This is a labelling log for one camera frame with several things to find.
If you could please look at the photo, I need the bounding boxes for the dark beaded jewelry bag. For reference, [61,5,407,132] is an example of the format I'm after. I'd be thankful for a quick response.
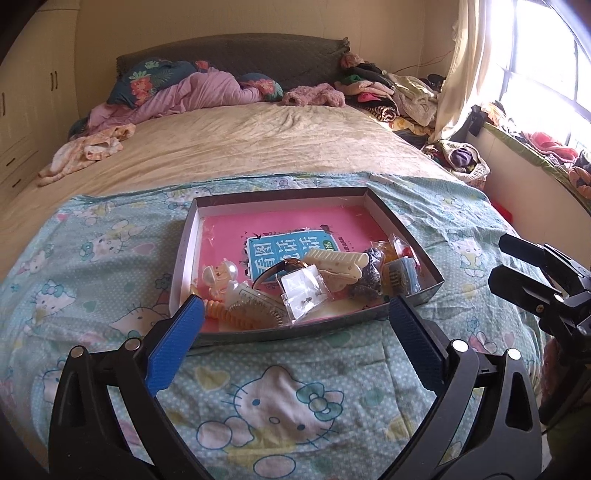
[349,247,384,301]

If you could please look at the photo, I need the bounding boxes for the yellow earrings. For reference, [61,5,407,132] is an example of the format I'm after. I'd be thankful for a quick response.
[372,240,403,263]

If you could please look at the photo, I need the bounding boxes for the cream claw hair clip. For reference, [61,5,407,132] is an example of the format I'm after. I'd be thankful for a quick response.
[304,249,370,293]

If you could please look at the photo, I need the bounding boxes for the earring card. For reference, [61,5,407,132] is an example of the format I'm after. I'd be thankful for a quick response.
[280,265,332,324]

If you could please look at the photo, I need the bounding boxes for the brown strap wristwatch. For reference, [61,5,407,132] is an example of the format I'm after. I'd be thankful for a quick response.
[252,258,308,289]

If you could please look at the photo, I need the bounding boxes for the red bead packet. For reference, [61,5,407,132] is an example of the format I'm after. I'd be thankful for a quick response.
[389,234,421,269]

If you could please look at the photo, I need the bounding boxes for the right forearm green sleeve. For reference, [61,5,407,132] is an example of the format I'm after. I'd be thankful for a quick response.
[539,405,590,479]

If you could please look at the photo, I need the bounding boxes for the dark shallow cardboard box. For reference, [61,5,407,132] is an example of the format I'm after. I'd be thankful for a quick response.
[169,187,444,345]

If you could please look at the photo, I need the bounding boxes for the Hello Kitty teal blanket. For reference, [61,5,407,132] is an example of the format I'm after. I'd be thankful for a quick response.
[1,173,545,479]

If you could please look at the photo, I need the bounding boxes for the pink Chinese workbook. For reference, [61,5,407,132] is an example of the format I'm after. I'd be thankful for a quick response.
[193,205,387,298]

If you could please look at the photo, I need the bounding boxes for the pink cream pajamas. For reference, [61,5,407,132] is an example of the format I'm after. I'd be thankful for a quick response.
[37,124,136,187]

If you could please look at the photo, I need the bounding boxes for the pile of clothes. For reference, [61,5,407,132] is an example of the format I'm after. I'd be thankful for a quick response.
[335,52,490,190]

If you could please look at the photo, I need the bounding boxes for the beige bedspread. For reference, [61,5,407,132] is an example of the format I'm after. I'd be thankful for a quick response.
[1,103,452,274]

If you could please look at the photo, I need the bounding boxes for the purple quilt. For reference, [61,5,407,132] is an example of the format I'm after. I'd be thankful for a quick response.
[86,69,264,134]

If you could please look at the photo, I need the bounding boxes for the floral dark pillow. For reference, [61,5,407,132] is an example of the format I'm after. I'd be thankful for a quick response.
[106,58,283,108]

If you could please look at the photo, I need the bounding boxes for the pink fuzzy garment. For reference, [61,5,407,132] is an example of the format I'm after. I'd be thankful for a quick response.
[281,83,346,108]

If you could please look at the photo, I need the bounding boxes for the cream curtain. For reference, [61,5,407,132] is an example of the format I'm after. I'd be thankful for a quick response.
[430,1,515,141]

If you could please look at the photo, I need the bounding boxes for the cream wardrobe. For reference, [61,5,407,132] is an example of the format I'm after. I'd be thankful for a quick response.
[1,1,80,204]

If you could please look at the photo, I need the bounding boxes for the dark grey headboard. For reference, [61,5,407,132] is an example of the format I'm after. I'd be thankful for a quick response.
[116,33,349,90]

